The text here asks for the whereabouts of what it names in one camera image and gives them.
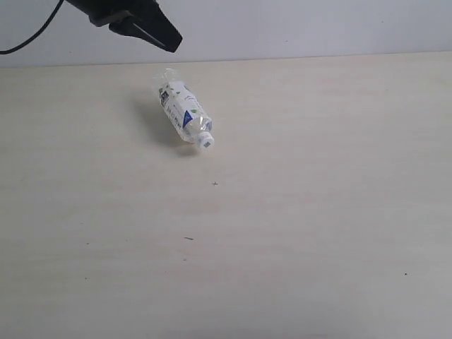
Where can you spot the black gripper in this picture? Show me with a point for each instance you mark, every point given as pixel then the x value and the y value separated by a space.
pixel 141 19

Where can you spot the small white label bottle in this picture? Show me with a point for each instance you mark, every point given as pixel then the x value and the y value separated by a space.
pixel 183 109

